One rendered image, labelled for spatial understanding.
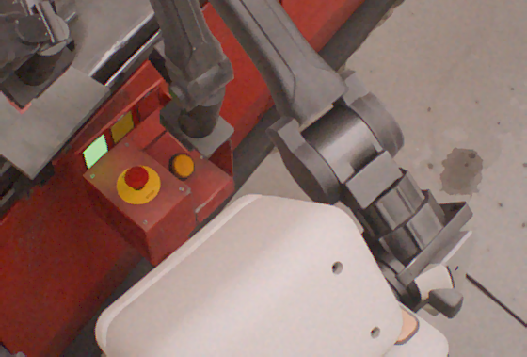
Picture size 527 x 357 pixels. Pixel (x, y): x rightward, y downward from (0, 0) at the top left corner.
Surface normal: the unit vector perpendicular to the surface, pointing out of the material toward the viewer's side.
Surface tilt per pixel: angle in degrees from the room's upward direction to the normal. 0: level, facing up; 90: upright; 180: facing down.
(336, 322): 48
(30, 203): 90
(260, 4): 39
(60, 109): 0
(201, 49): 84
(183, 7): 84
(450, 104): 0
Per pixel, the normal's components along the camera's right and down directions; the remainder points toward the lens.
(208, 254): -0.48, -0.81
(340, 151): 0.18, -0.11
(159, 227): 0.75, 0.55
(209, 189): 0.00, -0.56
